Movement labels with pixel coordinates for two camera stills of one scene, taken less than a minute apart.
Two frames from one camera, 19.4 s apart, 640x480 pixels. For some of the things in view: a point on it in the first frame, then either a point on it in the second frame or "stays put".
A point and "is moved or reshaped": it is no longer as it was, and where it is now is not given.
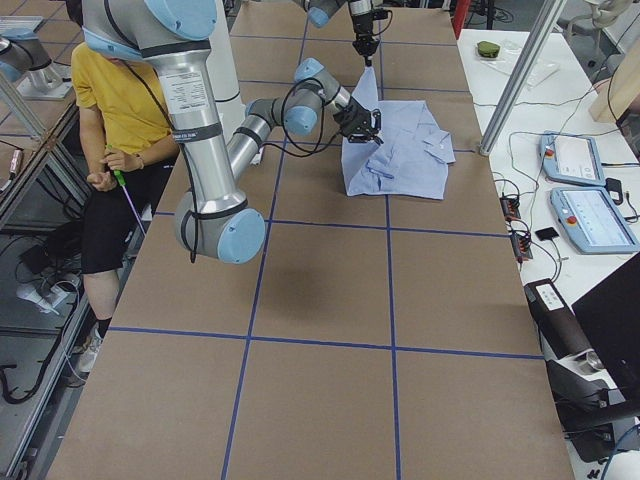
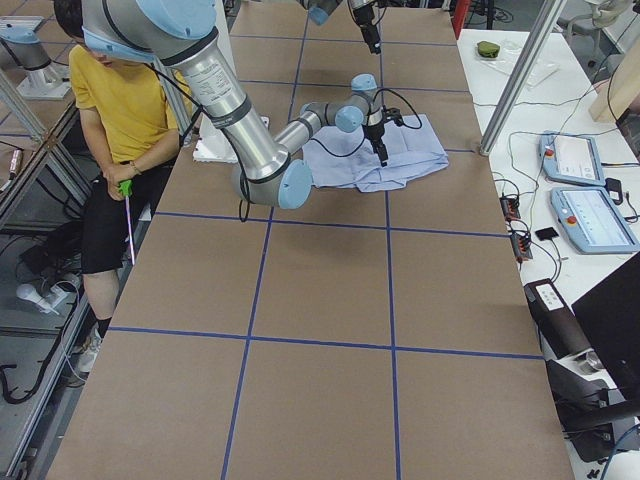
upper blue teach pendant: [571, 158] stays put
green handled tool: [120, 181] -> [126, 188]
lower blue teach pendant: [592, 221] stays put
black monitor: [609, 314] stays put
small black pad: [546, 234] stays put
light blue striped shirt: [413, 158] is moved or reshaped
